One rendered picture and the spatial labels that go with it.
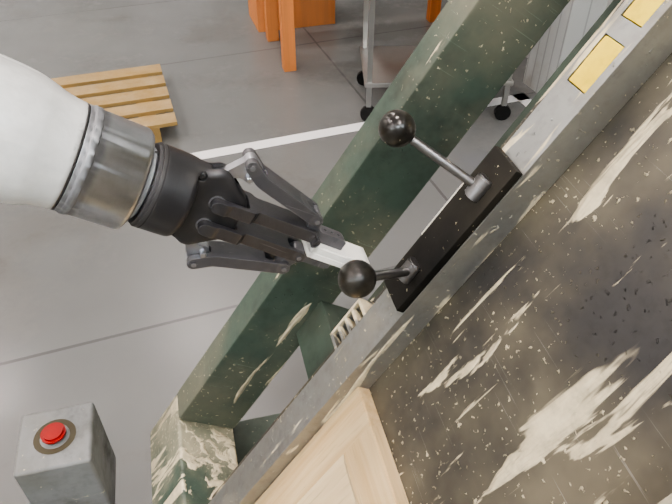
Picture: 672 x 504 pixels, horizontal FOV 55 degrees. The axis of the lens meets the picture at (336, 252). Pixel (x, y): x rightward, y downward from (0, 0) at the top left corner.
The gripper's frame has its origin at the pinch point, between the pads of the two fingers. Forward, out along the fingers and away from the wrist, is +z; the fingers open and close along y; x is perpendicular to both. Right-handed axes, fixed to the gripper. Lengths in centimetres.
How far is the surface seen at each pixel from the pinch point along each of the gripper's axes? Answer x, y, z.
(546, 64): -278, -7, 234
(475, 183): -1.3, -12.3, 9.6
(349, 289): 4.9, 0.4, 0.4
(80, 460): -17, 64, -3
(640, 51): 1.0, -30.5, 12.5
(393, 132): -5.2, -12.0, 0.5
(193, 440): -19, 57, 13
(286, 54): -348, 81, 117
